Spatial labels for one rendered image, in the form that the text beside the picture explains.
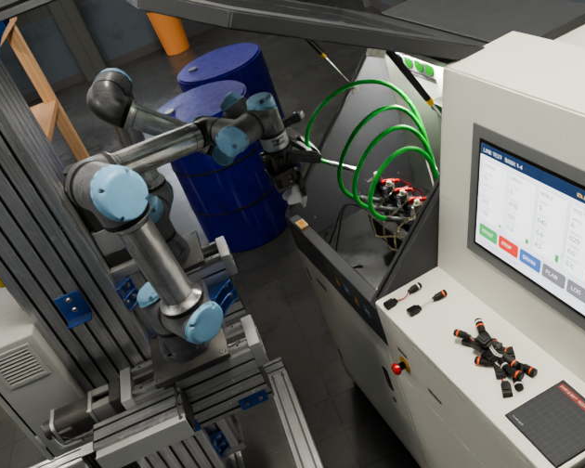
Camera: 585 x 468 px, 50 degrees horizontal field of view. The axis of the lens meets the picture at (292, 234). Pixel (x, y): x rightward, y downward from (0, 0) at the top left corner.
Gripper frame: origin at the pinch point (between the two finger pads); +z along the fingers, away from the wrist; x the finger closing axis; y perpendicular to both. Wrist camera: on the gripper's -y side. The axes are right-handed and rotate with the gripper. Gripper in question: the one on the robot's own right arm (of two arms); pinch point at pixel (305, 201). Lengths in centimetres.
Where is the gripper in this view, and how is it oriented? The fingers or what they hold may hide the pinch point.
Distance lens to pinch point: 186.6
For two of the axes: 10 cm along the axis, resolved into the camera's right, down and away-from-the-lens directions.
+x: 3.9, 4.2, -8.2
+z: 3.1, 7.8, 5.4
